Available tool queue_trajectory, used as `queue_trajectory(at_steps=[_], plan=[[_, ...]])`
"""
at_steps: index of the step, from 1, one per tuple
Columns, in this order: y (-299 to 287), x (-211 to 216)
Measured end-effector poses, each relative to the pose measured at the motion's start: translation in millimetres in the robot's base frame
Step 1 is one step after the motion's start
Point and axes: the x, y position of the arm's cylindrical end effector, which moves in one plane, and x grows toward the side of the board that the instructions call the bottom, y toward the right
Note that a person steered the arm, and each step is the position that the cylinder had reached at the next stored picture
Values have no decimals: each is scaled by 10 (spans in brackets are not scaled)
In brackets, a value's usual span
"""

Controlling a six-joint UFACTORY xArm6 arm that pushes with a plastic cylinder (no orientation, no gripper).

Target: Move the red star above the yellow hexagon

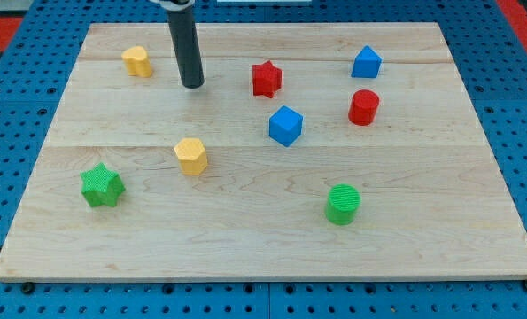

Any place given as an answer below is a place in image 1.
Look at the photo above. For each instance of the yellow hexagon block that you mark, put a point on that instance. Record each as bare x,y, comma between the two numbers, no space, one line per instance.
191,155

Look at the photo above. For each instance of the green cylinder block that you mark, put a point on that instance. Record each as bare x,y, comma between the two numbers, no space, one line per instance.
342,204

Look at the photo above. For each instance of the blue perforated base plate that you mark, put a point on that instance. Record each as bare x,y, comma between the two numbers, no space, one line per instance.
39,42

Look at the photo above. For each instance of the blue triangle block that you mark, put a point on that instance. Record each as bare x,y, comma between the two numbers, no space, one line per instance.
366,64

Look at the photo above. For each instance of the blue cube block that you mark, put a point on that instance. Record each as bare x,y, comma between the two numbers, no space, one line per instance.
285,126

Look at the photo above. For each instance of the red cylinder block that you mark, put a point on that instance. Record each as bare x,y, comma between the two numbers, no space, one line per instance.
363,107

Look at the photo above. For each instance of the light wooden board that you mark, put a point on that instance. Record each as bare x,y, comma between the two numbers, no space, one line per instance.
434,205

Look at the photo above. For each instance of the red star block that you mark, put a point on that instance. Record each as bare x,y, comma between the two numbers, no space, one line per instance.
267,79

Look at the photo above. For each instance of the yellow heart block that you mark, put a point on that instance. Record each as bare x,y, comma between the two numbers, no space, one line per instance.
136,61

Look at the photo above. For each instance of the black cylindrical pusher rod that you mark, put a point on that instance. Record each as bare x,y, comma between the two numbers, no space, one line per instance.
182,27

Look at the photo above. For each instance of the green star block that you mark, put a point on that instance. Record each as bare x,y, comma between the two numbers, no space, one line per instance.
101,186

